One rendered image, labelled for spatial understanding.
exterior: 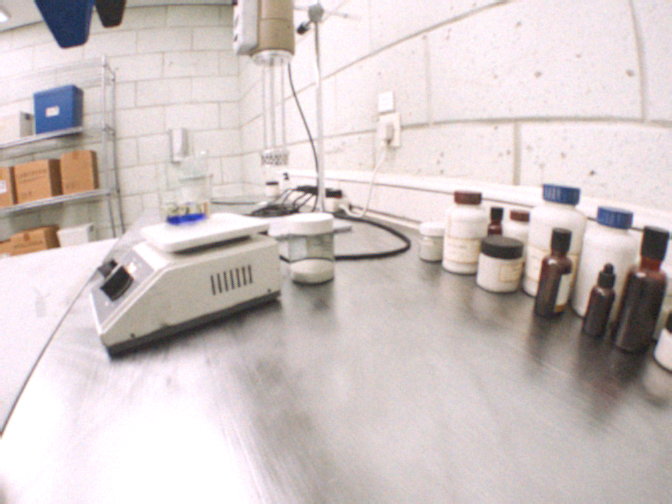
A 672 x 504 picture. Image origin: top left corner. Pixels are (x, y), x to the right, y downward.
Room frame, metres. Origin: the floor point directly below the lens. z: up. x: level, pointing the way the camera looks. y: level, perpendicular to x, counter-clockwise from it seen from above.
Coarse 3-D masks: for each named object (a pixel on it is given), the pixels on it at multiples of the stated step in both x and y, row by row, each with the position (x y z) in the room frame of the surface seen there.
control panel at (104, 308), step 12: (132, 252) 0.32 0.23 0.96; (132, 264) 0.29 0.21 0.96; (144, 264) 0.27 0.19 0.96; (144, 276) 0.25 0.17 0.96; (96, 288) 0.28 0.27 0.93; (132, 288) 0.24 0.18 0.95; (96, 300) 0.25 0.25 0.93; (108, 300) 0.24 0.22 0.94; (120, 300) 0.23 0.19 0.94; (96, 312) 0.23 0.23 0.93; (108, 312) 0.22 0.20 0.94
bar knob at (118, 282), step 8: (120, 264) 0.25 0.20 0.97; (112, 272) 0.24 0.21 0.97; (120, 272) 0.25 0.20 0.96; (128, 272) 0.26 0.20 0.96; (104, 280) 0.24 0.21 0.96; (112, 280) 0.24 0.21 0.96; (120, 280) 0.25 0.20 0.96; (128, 280) 0.25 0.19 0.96; (104, 288) 0.23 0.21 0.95; (112, 288) 0.24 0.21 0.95; (120, 288) 0.24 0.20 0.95; (128, 288) 0.24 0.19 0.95; (112, 296) 0.23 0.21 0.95; (120, 296) 0.23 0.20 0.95
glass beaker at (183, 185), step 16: (160, 160) 0.31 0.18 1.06; (176, 160) 0.31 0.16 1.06; (192, 160) 0.32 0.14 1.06; (160, 176) 0.31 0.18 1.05; (176, 176) 0.31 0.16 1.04; (192, 176) 0.32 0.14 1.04; (208, 176) 0.35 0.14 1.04; (160, 192) 0.32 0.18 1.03; (176, 192) 0.31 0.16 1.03; (192, 192) 0.32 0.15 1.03; (208, 192) 0.34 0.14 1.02; (160, 208) 0.32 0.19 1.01; (176, 208) 0.31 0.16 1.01; (192, 208) 0.32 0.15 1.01; (208, 208) 0.34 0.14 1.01; (176, 224) 0.31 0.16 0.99; (192, 224) 0.32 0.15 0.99
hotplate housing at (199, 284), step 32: (160, 256) 0.28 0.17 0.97; (192, 256) 0.28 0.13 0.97; (224, 256) 0.29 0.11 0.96; (256, 256) 0.32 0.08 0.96; (160, 288) 0.24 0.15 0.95; (192, 288) 0.27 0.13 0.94; (224, 288) 0.29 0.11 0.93; (256, 288) 0.31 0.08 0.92; (96, 320) 0.23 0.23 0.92; (128, 320) 0.22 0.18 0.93; (160, 320) 0.24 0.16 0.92; (192, 320) 0.26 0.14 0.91
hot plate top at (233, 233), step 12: (216, 216) 0.39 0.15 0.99; (228, 216) 0.39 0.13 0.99; (240, 216) 0.38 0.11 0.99; (144, 228) 0.34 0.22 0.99; (156, 228) 0.33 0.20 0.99; (192, 228) 0.32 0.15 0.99; (204, 228) 0.32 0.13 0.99; (216, 228) 0.31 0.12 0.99; (228, 228) 0.31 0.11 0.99; (240, 228) 0.31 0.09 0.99; (252, 228) 0.32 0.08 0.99; (264, 228) 0.33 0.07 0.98; (156, 240) 0.28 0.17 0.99; (168, 240) 0.27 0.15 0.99; (180, 240) 0.27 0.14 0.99; (192, 240) 0.27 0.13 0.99; (204, 240) 0.28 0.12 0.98; (216, 240) 0.29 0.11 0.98
